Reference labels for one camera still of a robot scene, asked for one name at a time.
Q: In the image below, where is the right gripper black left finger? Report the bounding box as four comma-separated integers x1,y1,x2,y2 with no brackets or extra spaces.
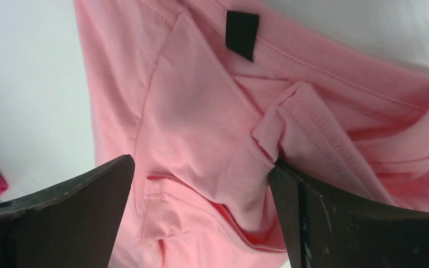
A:
0,155,135,267

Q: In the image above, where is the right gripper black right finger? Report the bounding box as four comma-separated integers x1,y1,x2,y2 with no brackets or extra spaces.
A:
268,160,429,267

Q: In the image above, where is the pink t-shirt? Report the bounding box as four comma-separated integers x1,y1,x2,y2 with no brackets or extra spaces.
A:
74,1,429,267

